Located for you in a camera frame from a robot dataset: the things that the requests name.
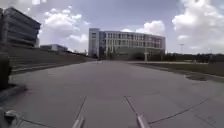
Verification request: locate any grey concrete slab pavement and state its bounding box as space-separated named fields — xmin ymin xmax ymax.
xmin=0 ymin=59 xmax=224 ymax=128

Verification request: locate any pale wide building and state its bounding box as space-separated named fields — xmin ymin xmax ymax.
xmin=87 ymin=27 xmax=167 ymax=62

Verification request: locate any pale pole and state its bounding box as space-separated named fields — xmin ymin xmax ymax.
xmin=144 ymin=48 xmax=149 ymax=62

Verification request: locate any low grey building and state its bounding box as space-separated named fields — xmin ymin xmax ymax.
xmin=39 ymin=43 xmax=69 ymax=53

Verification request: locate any robot's own part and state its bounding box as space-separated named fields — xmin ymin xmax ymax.
xmin=136 ymin=114 xmax=151 ymax=128
xmin=71 ymin=115 xmax=86 ymax=128

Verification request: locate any grey stepped slope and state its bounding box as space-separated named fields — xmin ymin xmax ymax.
xmin=6 ymin=45 xmax=98 ymax=75

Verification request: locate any distant row of trees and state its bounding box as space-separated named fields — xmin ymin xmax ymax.
xmin=164 ymin=51 xmax=224 ymax=64

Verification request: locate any grass strip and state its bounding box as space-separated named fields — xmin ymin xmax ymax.
xmin=133 ymin=61 xmax=224 ymax=83

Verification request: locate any dark multi-storey building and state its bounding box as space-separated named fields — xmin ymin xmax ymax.
xmin=0 ymin=7 xmax=42 ymax=48

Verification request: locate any grey concrete kerb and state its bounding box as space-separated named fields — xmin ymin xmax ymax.
xmin=0 ymin=83 xmax=28 ymax=103

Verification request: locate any dark green hedge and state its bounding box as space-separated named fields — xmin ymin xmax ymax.
xmin=0 ymin=51 xmax=13 ymax=91

